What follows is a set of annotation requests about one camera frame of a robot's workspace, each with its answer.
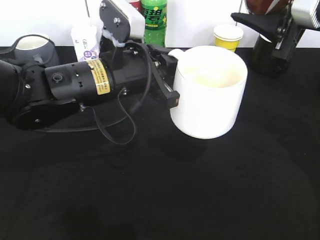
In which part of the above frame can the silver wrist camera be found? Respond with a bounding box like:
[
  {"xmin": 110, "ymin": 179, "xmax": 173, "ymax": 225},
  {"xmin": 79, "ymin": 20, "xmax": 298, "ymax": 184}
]
[
  {"xmin": 99, "ymin": 0, "xmax": 145, "ymax": 43},
  {"xmin": 291, "ymin": 0, "xmax": 320, "ymax": 31}
]

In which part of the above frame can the yellow paper cup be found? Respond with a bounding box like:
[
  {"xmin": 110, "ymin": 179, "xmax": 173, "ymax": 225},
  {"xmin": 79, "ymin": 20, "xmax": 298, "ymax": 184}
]
[{"xmin": 213, "ymin": 24, "xmax": 244, "ymax": 52}]

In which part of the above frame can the grey ceramic mug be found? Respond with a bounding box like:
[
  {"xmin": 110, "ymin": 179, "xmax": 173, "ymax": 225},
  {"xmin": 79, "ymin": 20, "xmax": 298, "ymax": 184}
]
[{"xmin": 14, "ymin": 33, "xmax": 60, "ymax": 67}]

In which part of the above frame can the brown nescafe coffee bottle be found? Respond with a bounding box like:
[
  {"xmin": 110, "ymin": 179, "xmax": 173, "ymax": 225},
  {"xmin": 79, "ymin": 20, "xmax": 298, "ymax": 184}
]
[{"xmin": 245, "ymin": 0, "xmax": 289, "ymax": 15}]

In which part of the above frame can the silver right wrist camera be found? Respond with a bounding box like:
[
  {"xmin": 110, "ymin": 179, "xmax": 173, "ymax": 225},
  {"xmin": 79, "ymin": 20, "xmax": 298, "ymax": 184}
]
[{"xmin": 291, "ymin": 0, "xmax": 320, "ymax": 31}]

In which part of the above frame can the white ceramic mug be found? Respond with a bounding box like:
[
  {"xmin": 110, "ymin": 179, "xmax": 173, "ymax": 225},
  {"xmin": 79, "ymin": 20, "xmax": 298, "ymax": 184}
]
[{"xmin": 169, "ymin": 45, "xmax": 248, "ymax": 140}]

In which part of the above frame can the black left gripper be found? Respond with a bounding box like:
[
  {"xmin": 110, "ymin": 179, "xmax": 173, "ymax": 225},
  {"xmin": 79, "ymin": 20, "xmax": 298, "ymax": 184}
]
[{"xmin": 99, "ymin": 42, "xmax": 185, "ymax": 109}]

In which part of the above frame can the black mug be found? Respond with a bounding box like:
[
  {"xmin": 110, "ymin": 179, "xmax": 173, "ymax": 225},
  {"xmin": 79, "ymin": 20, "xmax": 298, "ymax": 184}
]
[{"xmin": 251, "ymin": 34, "xmax": 274, "ymax": 75}]

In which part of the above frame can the black camera cable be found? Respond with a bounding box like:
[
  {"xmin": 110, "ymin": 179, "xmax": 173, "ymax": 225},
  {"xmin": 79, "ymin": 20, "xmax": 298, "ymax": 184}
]
[{"xmin": 32, "ymin": 44, "xmax": 153, "ymax": 146}]

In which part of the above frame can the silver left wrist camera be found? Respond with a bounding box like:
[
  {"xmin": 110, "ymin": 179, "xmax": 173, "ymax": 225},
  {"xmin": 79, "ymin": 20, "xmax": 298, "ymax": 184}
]
[{"xmin": 99, "ymin": 0, "xmax": 145, "ymax": 43}]

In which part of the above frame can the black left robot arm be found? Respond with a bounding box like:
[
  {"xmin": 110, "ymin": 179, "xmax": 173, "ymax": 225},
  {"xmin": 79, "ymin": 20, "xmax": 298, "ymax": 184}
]
[{"xmin": 0, "ymin": 41, "xmax": 180, "ymax": 130}]

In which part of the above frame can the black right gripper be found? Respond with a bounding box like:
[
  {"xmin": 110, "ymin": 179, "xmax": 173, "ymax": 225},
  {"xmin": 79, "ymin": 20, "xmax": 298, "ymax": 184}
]
[{"xmin": 231, "ymin": 12, "xmax": 305, "ymax": 73}]

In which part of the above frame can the dark cola bottle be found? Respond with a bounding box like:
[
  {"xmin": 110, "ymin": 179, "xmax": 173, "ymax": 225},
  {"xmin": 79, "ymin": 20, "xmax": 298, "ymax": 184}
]
[{"xmin": 127, "ymin": 0, "xmax": 141, "ymax": 12}]

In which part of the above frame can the green sprite bottle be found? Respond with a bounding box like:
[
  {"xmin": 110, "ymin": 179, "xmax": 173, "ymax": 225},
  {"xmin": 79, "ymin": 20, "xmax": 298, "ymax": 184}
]
[{"xmin": 140, "ymin": 0, "xmax": 168, "ymax": 47}]

